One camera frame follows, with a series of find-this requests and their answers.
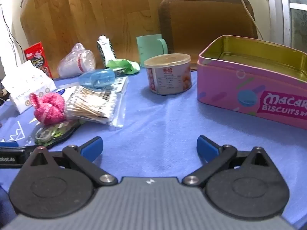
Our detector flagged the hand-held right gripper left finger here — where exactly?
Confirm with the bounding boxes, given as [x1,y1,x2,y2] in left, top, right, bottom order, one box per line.
[24,136,118,187]

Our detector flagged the thin black wire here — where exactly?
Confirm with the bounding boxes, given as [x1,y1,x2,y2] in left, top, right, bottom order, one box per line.
[0,0,24,65]

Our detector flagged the green and white drink carton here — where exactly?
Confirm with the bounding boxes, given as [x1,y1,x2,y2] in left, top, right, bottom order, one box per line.
[97,35,117,68]

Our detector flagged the white tissue pack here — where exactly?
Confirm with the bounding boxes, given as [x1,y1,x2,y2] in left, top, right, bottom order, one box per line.
[1,60,57,114]

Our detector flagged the white cable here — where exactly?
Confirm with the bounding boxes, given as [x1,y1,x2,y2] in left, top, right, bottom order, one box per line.
[229,0,264,40]

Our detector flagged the window frame with patterned glass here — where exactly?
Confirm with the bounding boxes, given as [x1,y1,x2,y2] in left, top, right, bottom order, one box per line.
[264,0,307,51]

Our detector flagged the blue printed tablecloth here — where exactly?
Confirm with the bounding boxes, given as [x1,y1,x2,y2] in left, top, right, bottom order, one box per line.
[0,66,307,230]

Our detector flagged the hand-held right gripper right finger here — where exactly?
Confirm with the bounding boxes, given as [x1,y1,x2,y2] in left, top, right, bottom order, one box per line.
[182,135,276,186]

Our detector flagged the red snack box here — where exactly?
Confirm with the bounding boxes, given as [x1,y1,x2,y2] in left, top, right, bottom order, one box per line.
[23,42,54,79]

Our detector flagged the black pouch with green contents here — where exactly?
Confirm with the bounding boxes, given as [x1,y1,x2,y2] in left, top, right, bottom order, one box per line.
[34,120,81,148]

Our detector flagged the brown chair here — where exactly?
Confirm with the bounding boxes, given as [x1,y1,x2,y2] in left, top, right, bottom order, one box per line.
[158,0,259,72]

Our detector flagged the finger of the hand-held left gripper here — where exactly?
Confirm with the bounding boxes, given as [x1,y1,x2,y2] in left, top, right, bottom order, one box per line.
[0,141,33,168]

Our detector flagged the pink knitted toy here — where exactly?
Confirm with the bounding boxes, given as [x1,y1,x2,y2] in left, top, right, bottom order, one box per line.
[29,93,67,126]

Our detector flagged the blue plastic case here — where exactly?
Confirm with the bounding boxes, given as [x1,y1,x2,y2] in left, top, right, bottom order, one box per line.
[78,68,116,89]

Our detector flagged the bag of cotton swabs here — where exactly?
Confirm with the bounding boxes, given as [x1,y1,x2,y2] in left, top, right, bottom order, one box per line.
[65,85,125,127]

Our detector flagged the food can with plastic lid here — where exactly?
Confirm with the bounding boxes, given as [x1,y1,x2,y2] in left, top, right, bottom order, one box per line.
[143,53,193,96]

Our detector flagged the plastic bag of paper cups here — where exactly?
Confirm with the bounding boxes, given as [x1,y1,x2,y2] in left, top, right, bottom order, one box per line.
[57,43,96,78]

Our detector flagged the white packet with blue label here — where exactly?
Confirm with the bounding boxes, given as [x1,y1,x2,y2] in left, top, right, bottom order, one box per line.
[51,86,79,101]

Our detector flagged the pink biscuit tin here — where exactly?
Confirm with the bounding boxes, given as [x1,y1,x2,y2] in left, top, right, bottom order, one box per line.
[197,35,307,131]

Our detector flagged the frosted green mug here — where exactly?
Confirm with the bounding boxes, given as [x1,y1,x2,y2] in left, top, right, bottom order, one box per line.
[136,34,168,64]

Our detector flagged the clear plastic packet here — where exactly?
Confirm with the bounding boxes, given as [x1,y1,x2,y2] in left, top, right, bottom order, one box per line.
[111,76,129,94]

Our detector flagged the wooden board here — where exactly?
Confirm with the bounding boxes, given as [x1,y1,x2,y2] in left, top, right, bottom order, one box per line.
[20,0,173,78]

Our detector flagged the green cloth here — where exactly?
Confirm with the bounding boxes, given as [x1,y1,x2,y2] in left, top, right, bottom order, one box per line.
[106,59,140,75]

